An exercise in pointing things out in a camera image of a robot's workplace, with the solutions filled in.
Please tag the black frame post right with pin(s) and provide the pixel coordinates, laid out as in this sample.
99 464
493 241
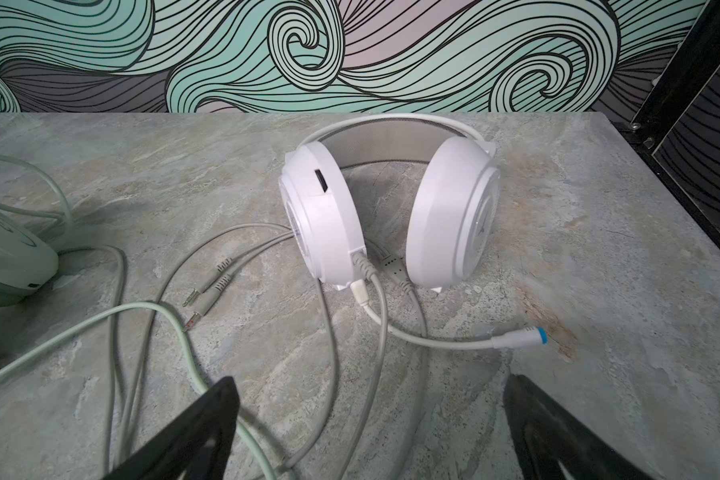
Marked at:
677 130

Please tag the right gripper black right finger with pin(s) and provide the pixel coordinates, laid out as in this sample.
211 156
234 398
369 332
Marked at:
550 443

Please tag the mint green headphones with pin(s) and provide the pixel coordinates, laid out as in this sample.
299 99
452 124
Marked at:
27 262

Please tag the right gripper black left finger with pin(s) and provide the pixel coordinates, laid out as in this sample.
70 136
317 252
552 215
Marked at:
195 445

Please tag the white headphones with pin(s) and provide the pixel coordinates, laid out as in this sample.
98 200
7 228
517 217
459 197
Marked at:
428 184

